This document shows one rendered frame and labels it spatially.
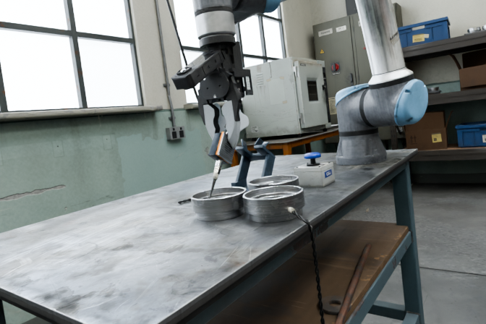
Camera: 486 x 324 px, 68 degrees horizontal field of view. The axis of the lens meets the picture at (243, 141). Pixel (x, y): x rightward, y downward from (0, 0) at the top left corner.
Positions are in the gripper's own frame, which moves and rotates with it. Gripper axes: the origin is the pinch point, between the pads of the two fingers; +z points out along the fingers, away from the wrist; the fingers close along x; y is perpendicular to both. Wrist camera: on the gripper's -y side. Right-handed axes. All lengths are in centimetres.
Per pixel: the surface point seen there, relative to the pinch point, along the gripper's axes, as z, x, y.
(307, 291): 38.3, -3.7, 19.2
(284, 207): 10.8, -14.8, -5.5
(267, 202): 9.6, -12.6, -7.0
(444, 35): -60, -7, 353
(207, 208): 10.6, -1.2, -8.4
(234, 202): 10.2, -4.7, -5.2
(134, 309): 13.0, -13.3, -34.3
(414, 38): -63, 19, 353
